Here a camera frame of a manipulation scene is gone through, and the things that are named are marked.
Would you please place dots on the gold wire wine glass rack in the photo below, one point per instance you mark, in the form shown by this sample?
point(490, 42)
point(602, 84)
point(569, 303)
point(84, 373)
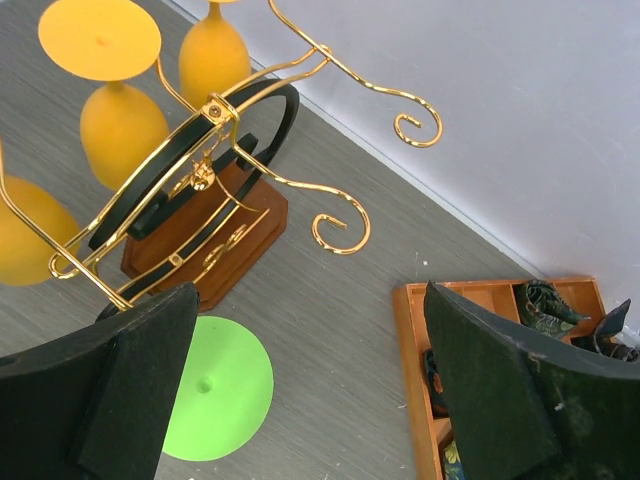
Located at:
point(199, 208)

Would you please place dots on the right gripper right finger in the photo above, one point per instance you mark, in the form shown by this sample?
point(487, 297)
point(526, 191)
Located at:
point(500, 424)

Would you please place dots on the green goblet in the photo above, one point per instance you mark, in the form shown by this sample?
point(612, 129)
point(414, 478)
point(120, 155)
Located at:
point(224, 395)

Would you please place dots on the orange goblet front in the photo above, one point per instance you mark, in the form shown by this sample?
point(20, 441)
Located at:
point(24, 255)

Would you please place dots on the dark folded cloth in tray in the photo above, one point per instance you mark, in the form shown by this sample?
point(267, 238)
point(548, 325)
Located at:
point(601, 339)

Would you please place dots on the blue yellow patterned cloth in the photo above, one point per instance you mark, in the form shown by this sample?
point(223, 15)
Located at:
point(452, 464)

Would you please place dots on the black item in tray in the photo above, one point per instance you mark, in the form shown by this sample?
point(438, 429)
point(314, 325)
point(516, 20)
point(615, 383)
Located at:
point(434, 385)

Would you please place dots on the dark rolled cloth in tray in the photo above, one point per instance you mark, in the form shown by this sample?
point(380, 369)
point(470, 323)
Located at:
point(541, 308)

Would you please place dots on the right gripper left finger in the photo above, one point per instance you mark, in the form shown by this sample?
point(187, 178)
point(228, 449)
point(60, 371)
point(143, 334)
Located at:
point(123, 433)

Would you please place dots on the orange goblet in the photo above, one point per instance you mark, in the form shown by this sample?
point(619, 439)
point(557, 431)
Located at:
point(213, 57)
point(24, 255)
point(108, 42)

